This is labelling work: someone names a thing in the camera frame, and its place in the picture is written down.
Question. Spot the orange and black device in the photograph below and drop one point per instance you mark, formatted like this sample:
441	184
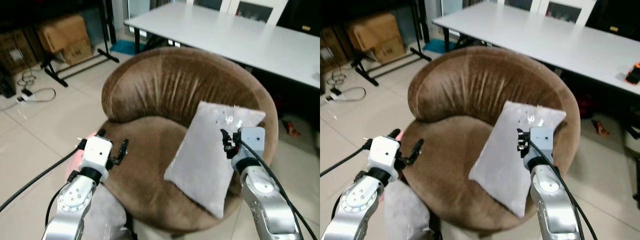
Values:
634	74

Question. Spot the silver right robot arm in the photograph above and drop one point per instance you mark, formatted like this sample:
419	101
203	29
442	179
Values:
552	205
267	205

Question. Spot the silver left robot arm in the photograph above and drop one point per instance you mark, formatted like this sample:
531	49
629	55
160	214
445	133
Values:
355	205
72	205

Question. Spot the black box on floor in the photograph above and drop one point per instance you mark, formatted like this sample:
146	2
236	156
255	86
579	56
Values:
6	87

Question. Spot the grey fabric cushion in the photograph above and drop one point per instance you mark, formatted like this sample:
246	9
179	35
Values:
107	215
407	212

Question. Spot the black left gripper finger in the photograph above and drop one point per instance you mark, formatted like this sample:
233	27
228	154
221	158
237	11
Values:
395	133
101	132
122	150
417	150

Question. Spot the teal floor mat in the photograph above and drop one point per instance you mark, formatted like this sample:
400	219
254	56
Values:
437	46
125	48

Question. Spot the grey rectangular pillow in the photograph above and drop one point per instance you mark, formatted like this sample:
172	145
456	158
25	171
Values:
500	165
200	160

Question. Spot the brown round velvet sofa chair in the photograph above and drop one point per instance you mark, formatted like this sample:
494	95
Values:
460	95
150	90

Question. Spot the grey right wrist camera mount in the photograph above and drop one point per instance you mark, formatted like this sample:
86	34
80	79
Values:
252	141
542	141

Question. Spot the white chair back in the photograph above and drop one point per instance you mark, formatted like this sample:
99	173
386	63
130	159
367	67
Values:
587	12
277	12

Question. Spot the orange tool on floor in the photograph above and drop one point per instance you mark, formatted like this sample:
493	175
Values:
600	128
291	129

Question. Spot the black metal rack frame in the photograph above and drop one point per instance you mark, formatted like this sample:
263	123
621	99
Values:
387	66
77	67

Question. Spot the tan cardboard box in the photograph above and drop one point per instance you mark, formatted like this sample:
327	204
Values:
375	32
65	35

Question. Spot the dark brown printed carton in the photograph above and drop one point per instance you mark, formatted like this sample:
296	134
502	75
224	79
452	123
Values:
332	50
17	52

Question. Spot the long white table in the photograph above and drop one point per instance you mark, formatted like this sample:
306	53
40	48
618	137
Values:
540	45
235	40

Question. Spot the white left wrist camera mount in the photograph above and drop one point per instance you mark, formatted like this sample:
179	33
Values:
384	152
96	152

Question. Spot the pink soft object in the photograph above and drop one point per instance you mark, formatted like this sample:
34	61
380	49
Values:
381	197
71	162

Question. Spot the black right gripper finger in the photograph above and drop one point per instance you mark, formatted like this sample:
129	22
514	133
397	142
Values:
225	135
520	135
228	151
521	151

